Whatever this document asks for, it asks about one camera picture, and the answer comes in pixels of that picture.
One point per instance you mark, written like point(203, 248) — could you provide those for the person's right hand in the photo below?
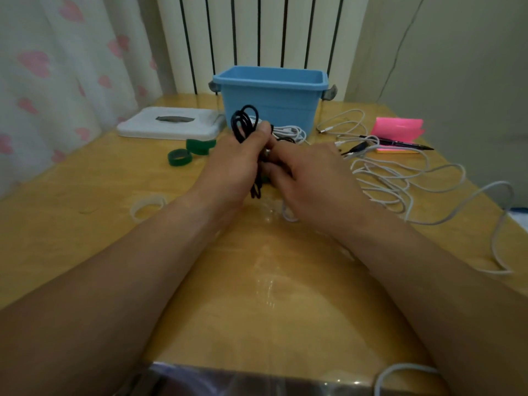
point(319, 185)

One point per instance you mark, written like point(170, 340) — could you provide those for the person's left hand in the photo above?
point(229, 173)

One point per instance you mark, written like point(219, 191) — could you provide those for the person's right fingers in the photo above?
point(277, 165)

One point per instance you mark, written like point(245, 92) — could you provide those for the person's left thumb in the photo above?
point(260, 137)

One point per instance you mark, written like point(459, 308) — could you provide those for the person's right forearm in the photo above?
point(445, 309)

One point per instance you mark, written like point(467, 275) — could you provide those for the person's left forearm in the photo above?
point(103, 296)

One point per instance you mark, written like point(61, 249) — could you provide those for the blue plastic storage bin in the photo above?
point(274, 101)

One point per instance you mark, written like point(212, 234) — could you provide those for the clear tape roll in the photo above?
point(285, 213)
point(136, 210)

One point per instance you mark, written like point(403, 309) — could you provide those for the green tape roll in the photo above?
point(201, 147)
point(180, 159)

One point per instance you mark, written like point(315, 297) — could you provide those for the white tissue box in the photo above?
point(169, 125)

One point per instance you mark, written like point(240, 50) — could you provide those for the white radiator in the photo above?
point(247, 32)

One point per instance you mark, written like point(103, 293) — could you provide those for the black pen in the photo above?
point(398, 143)

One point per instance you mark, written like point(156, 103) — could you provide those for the pink sticky note pad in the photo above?
point(396, 128)

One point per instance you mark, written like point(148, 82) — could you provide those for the white curtain with pink hearts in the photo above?
point(62, 78)

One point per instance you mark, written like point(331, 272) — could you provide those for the blue and white object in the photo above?
point(519, 218)

